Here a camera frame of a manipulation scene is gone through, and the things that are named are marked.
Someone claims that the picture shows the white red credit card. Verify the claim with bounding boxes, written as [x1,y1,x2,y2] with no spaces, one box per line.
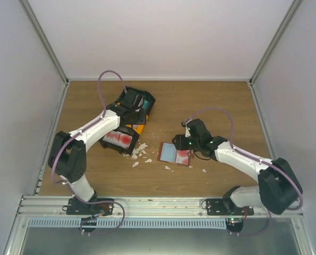
[175,150,191,166]

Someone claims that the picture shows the brown leather card holder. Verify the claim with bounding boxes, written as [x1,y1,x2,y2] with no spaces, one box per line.
[157,142,194,166]

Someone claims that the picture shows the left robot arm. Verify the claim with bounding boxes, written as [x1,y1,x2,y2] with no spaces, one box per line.
[48,87,156,215]

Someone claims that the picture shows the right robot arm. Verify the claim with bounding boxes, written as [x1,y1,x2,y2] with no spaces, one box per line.
[172,119,303,215]

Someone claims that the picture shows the black bin teal cards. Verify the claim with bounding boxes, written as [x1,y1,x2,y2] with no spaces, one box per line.
[116,86,156,116]

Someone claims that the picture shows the teal card stack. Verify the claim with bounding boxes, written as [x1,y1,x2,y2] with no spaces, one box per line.
[142,100,150,111]

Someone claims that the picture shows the orange bin white cards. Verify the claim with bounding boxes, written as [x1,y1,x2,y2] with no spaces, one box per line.
[131,124,146,135]

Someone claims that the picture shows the red white card stack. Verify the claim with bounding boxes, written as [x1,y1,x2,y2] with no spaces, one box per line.
[103,131,132,149]

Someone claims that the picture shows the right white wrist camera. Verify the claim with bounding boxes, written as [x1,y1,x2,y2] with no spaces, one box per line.
[184,124,191,138]

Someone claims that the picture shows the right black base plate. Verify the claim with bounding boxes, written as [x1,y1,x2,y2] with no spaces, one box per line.
[200,198,254,216]

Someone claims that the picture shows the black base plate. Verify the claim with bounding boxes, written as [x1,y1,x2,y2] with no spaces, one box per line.
[200,198,254,216]
[62,198,114,216]

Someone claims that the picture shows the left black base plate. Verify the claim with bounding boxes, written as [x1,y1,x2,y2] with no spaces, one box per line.
[62,198,114,216]

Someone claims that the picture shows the grey slotted cable duct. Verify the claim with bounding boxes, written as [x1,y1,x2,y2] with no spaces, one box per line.
[28,217,226,230]

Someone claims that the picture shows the aluminium front rail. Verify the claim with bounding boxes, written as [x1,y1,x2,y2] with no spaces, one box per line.
[16,195,304,218]

